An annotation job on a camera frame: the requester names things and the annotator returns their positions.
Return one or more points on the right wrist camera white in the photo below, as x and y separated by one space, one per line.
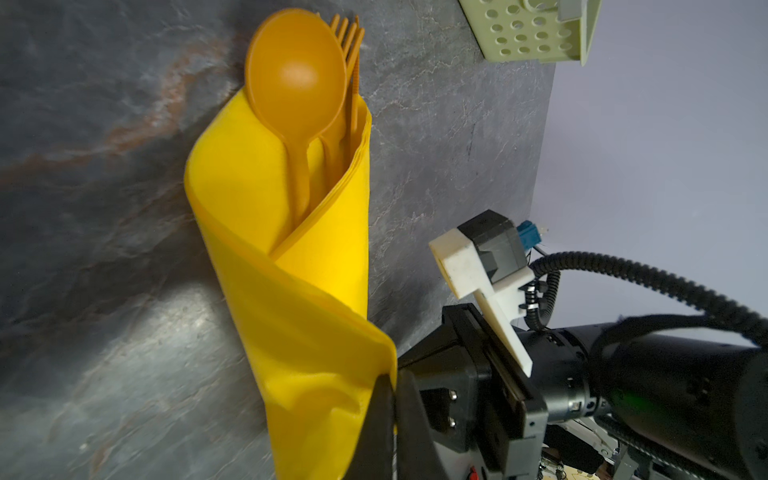
484 257

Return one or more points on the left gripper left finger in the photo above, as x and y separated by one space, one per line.
373 455

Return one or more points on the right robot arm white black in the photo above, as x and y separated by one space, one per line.
688 392

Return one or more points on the orange plastic fork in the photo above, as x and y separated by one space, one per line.
349 35

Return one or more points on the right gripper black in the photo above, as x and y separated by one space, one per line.
477 398

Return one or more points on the yellow paper napkin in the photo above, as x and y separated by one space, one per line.
298 296

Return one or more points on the light green perforated basket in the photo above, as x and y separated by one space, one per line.
548 31

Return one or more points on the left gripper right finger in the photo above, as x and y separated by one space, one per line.
417 457

